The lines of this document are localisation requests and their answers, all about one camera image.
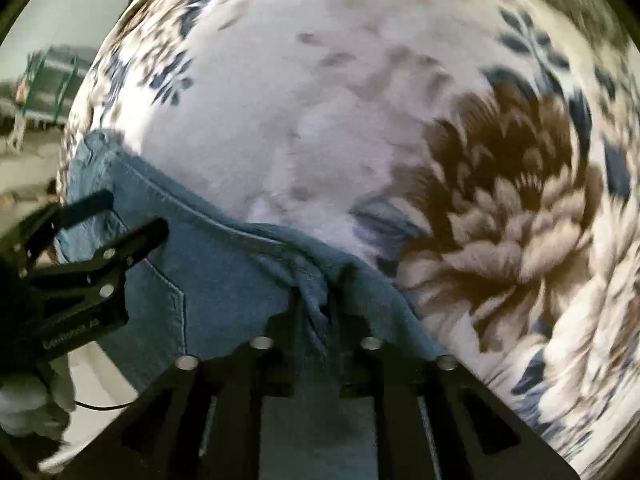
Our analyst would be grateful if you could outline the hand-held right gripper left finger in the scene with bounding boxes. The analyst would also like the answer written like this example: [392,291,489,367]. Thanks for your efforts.
[49,304,307,480]

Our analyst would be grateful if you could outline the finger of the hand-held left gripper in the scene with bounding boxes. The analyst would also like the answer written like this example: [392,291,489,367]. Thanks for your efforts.
[24,217,170,312]
[14,189,116,263]

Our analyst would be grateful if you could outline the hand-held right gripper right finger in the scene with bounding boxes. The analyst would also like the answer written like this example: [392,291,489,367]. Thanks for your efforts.
[329,304,582,480]

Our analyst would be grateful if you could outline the blue denim pants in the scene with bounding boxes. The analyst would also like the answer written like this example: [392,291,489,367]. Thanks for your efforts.
[54,129,451,480]

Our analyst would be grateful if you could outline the person's left hand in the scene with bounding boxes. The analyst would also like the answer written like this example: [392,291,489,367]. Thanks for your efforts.
[0,355,77,442]

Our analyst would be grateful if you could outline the green striped cloth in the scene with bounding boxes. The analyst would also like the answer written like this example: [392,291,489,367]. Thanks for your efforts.
[0,46,97,153]

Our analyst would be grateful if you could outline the floral printed blanket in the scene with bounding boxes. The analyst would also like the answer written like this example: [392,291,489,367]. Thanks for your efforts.
[56,0,640,476]

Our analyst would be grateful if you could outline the thin black cable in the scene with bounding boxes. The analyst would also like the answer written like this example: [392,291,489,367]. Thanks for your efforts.
[74,396,137,411]

